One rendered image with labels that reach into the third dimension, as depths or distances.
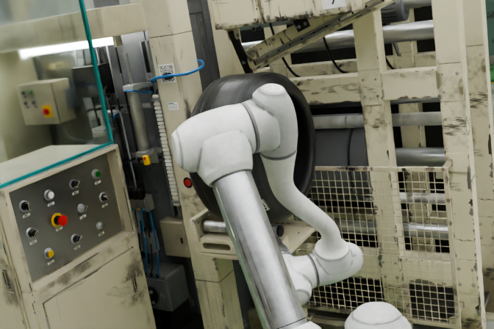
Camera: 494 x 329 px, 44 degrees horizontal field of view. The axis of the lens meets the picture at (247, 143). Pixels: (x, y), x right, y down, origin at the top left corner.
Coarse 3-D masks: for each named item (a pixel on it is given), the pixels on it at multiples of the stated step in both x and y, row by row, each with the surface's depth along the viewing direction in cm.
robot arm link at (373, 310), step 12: (360, 312) 136; (372, 312) 136; (384, 312) 135; (396, 312) 135; (348, 324) 136; (360, 324) 134; (372, 324) 133; (384, 324) 132; (396, 324) 133; (408, 324) 136
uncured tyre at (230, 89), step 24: (264, 72) 226; (216, 96) 218; (240, 96) 212; (312, 120) 246; (312, 144) 244; (264, 168) 211; (312, 168) 245; (264, 192) 212; (216, 216) 231; (288, 216) 231
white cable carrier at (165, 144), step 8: (152, 96) 244; (160, 104) 244; (160, 112) 245; (160, 120) 246; (160, 128) 247; (160, 136) 248; (168, 144) 253; (168, 152) 248; (168, 160) 250; (168, 168) 251; (168, 176) 252; (176, 192) 252
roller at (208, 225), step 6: (204, 222) 239; (210, 222) 238; (216, 222) 236; (222, 222) 235; (204, 228) 238; (210, 228) 237; (216, 228) 235; (222, 228) 234; (276, 228) 222; (282, 228) 223; (276, 234) 222; (282, 234) 223
